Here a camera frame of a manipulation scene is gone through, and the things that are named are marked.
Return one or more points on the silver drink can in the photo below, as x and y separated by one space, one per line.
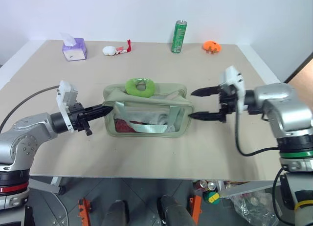
212 185

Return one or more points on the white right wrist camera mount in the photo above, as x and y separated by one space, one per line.
232 76

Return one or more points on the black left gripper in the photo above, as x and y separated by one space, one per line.
77 117

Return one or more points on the tall green drink can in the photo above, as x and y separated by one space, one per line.
178 37

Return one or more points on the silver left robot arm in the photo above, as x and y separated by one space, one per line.
24 138

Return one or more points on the white cloth inside pouch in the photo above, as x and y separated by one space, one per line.
156 118

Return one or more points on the white plush garlic toy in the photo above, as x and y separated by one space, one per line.
108 51

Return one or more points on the clear plastic bag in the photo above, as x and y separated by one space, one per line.
254 209

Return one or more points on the red item inside pouch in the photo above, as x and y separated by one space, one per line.
122 126

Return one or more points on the green clear-sided zip pouch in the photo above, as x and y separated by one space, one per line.
117 89

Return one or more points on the orange clamp bracket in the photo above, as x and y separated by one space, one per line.
196 207
84 210

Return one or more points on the brown panel with dark edge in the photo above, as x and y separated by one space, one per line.
304 73

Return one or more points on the red and white small toy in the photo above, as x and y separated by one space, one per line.
121 50

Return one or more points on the purple tissue box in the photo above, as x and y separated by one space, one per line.
73 53

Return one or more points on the orange plush pumpkin toy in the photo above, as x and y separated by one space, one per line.
211 47

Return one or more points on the dark rounded shape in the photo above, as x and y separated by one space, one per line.
173 211

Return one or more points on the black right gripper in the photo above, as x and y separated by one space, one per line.
228 105

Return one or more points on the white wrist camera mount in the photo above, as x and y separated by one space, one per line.
64 96
232 76

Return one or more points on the red drink can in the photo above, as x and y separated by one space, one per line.
200 185

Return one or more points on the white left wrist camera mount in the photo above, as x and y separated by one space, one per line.
64 96

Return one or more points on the white table leg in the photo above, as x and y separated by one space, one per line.
55 184

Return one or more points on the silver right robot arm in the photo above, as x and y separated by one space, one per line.
281 101

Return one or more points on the green and yellow ball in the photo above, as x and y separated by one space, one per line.
211 197

